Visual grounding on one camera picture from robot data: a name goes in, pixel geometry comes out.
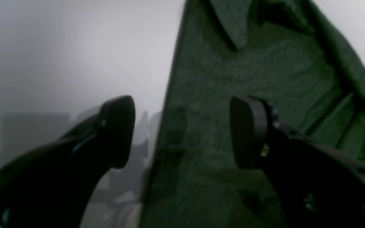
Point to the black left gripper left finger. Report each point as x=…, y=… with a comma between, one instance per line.
x=50, y=186

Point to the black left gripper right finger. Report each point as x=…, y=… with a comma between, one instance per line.
x=318, y=186

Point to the dark green t-shirt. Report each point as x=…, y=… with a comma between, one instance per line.
x=283, y=51

